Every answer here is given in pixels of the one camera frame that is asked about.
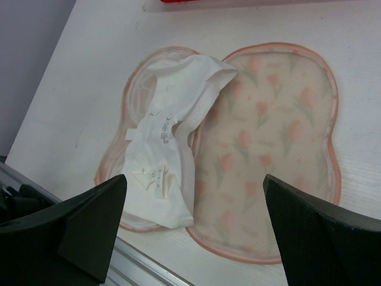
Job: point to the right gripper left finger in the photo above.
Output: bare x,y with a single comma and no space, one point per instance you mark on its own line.
66,243

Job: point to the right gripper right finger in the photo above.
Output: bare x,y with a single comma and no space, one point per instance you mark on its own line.
321,243

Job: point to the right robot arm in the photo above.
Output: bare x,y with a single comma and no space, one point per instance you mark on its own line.
46,241

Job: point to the white bra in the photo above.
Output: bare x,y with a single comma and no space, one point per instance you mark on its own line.
158,164

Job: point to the red plastic tray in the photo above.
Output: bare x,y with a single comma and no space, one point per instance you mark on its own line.
201,1

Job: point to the aluminium front rail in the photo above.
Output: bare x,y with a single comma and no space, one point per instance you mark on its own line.
128,266

